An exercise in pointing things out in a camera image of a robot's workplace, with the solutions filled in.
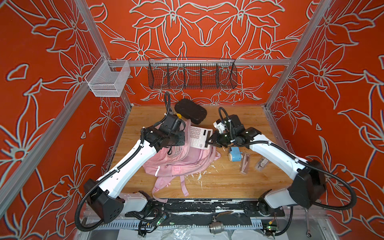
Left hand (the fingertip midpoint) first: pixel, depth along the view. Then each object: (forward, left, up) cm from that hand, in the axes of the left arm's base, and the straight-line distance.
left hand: (182, 136), depth 74 cm
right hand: (0, -12, -3) cm, 12 cm away
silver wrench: (-35, -61, -23) cm, 74 cm away
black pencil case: (+32, -7, -17) cm, 37 cm away
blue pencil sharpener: (0, -31, -18) cm, 36 cm away
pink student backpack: (-5, -1, -17) cm, 18 cm away
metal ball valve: (-35, -18, -20) cm, 44 cm away
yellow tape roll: (+32, +6, -20) cm, 38 cm away
